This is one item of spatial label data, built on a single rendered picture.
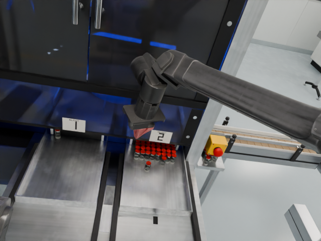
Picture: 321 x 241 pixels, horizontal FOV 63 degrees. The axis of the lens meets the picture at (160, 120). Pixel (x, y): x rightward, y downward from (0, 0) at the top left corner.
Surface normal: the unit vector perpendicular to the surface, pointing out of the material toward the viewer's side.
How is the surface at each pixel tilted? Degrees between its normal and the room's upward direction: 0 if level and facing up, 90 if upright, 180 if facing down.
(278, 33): 90
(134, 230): 0
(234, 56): 90
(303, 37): 90
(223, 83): 51
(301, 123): 60
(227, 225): 0
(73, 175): 0
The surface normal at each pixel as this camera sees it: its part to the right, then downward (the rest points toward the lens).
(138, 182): 0.21, -0.77
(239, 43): 0.04, 0.62
